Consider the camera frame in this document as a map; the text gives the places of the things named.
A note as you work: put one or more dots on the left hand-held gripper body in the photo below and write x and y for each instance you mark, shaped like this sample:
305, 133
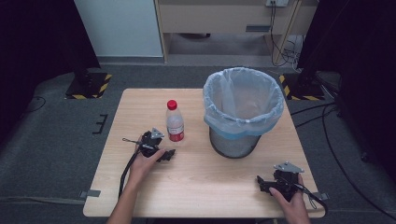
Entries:
149, 143

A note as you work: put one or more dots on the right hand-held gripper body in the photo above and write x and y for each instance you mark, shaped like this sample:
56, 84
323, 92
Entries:
285, 182

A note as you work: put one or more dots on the clear bottle with red cap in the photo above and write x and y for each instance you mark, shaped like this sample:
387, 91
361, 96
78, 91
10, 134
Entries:
175, 124

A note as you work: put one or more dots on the black mesh trash bin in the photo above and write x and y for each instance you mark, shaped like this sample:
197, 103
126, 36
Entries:
233, 146

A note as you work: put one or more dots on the person's left hand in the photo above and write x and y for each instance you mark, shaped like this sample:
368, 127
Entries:
141, 168

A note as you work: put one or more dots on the person's right hand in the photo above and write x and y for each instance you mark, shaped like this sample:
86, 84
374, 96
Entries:
295, 210

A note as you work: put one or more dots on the black stand base striped edge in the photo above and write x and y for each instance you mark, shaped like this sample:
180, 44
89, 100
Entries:
303, 88
88, 85

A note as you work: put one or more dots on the translucent plastic bin liner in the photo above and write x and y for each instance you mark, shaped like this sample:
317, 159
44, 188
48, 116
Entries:
246, 93

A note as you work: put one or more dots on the white cabinet panel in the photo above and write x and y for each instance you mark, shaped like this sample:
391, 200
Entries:
118, 28

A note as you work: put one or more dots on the white power strip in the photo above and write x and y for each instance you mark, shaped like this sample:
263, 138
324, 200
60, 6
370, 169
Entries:
277, 2

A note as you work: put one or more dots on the grey table bracket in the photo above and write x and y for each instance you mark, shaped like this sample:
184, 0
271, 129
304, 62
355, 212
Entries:
90, 193
321, 196

